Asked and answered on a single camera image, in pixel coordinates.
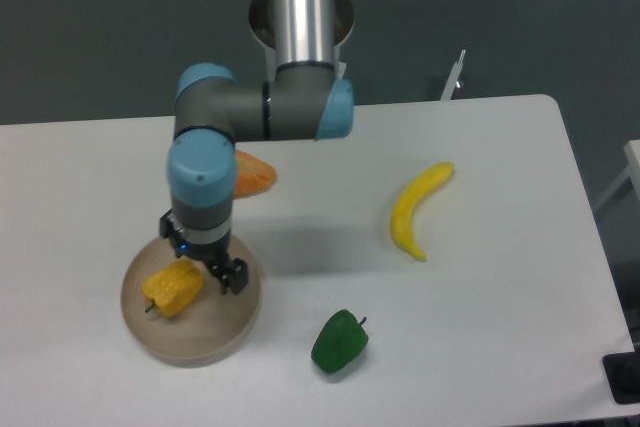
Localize black device at table edge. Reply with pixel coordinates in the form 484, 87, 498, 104
602, 351, 639, 405

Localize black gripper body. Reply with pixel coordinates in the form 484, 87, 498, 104
159, 211, 231, 265

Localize orange triangular toy bread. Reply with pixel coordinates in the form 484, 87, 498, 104
233, 150, 277, 198

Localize beige round plate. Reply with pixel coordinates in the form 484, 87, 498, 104
120, 236, 261, 367

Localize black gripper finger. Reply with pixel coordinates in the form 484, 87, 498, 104
204, 256, 249, 295

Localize white furniture at right edge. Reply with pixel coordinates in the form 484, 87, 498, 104
592, 139, 640, 221

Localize yellow toy bell pepper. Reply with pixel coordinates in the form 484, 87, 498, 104
141, 259, 204, 317

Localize green toy bell pepper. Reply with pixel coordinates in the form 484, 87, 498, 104
310, 309, 369, 374

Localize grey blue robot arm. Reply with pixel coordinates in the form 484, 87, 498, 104
159, 0, 354, 294

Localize white metal bracket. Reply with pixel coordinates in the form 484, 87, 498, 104
439, 49, 466, 101

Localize yellow toy banana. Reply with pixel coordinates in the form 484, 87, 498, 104
389, 162, 455, 262

